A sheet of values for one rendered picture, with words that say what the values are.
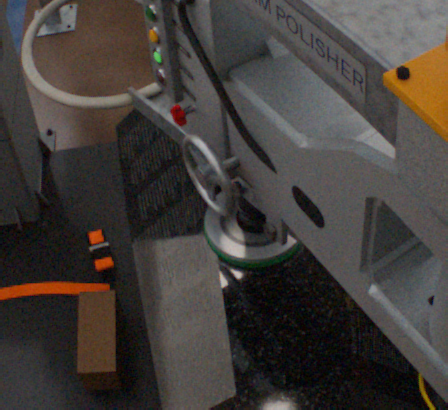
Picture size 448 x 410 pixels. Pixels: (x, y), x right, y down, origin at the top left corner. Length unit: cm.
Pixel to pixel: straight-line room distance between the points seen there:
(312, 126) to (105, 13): 269
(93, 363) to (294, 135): 142
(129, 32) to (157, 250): 184
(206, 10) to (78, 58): 239
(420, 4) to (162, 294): 114
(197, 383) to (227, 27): 77
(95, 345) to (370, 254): 146
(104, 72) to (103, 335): 134
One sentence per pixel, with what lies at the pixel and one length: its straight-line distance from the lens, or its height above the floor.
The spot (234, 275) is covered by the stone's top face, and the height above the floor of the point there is 82.
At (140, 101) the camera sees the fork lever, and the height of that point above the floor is 94.
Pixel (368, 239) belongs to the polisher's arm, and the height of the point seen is 133.
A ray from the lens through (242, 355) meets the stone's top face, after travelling 172.
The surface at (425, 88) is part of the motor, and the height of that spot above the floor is 172.
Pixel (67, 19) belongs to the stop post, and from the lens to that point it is 391.
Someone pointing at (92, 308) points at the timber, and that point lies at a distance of 267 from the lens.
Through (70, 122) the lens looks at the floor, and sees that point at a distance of 340.
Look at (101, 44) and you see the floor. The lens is 373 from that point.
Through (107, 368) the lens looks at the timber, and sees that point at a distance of 255.
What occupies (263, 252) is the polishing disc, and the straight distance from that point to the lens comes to 183.
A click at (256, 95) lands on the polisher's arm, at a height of 139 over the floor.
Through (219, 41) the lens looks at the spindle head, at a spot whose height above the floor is 145.
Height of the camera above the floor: 232
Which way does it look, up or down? 49 degrees down
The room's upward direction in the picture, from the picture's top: 6 degrees counter-clockwise
